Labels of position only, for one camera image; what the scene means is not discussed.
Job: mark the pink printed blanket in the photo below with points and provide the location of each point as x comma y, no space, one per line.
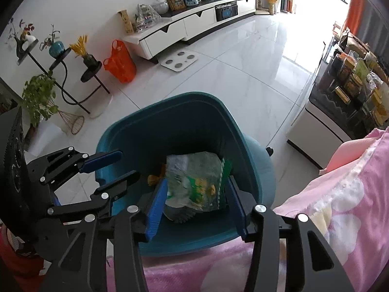
349,188

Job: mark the plant in white vase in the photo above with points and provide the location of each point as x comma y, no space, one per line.
25,35

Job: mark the gold foil wrapper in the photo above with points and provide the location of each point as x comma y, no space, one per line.
153,179

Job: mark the black set-top box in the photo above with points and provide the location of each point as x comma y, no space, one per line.
226,11

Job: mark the blue and white bowl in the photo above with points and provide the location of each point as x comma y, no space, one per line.
193,0

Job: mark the wooden picture frame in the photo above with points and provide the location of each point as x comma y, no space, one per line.
176,3

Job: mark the clear plastic bag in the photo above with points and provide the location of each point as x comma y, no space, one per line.
147,16

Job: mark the orange plastic bag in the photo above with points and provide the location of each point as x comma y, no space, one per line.
120,62

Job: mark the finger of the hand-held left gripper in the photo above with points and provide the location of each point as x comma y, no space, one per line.
100,159
115,185

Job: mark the grey curtain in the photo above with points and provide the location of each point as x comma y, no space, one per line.
375,33

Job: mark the teal trash bin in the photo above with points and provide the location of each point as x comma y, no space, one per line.
182,118

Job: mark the green trailing plant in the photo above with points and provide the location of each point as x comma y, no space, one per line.
39,97

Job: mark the pile of snack packets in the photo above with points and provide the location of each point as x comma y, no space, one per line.
361,82

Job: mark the orange curtain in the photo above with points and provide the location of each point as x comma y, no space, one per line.
355,9

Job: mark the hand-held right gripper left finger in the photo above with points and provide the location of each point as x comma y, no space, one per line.
158,208

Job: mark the yellow flowers in black vase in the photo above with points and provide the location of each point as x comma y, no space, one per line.
86,55

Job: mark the green printed plastic bag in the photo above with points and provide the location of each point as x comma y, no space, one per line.
194,176

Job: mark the plant in teal vase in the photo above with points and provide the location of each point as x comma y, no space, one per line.
56,48

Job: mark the white tv cabinet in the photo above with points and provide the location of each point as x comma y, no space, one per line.
170,33

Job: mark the black caster wheel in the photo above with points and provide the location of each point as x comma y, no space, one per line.
269,151

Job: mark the yellow carton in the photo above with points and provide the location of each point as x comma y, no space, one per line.
127,21

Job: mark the white bathroom scale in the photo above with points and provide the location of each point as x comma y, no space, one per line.
180,61

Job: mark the white ceramic jar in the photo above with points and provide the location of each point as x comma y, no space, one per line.
161,6

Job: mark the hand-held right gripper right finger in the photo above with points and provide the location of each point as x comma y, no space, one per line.
235,208

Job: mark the glass coffee table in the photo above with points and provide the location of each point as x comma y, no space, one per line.
322,124

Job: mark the black tiered plant stand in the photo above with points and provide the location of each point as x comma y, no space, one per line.
65,76

